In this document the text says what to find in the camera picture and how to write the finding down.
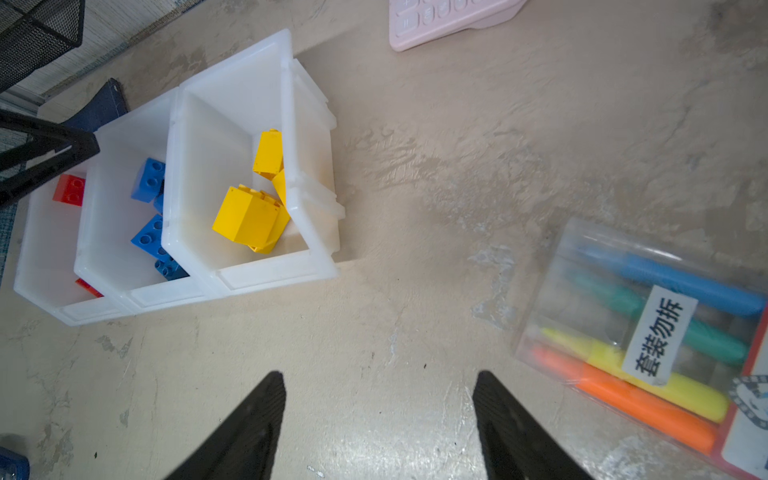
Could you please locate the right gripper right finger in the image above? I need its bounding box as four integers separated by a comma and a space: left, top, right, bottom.
472, 370, 590, 480

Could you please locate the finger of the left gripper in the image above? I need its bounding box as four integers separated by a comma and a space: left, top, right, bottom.
0, 107, 101, 210

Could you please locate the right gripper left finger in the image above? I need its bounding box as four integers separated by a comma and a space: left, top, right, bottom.
168, 371, 286, 479

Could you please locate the red lego brick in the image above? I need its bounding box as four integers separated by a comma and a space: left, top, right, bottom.
75, 278, 102, 298
52, 174, 85, 207

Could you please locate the yellow lego brick top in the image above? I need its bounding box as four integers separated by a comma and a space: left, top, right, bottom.
212, 185, 283, 247

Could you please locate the yellow lego brick tall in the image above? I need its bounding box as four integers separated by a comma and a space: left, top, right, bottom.
252, 129, 283, 180

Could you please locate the blue lego small brick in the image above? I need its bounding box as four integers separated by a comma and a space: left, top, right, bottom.
153, 194, 164, 215

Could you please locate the dark blue notebook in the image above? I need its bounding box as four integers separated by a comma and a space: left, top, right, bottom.
62, 78, 129, 133

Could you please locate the white bin middle compartment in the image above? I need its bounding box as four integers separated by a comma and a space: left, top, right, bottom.
74, 88, 215, 314

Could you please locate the white bin compartment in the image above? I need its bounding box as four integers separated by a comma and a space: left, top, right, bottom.
74, 88, 215, 314
163, 29, 345, 297
14, 169, 136, 326

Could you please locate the white bin left compartment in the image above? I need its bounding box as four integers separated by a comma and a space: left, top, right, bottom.
14, 169, 136, 326

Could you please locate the blue lego square brick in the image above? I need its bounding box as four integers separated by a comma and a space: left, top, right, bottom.
131, 214, 171, 262

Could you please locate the white bin right compartment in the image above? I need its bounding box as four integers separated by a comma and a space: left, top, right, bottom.
163, 29, 345, 297

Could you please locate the pink calculator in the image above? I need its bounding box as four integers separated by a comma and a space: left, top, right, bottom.
389, 0, 527, 52

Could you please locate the black wire shelf rack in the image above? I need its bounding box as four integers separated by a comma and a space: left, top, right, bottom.
1, 0, 85, 92

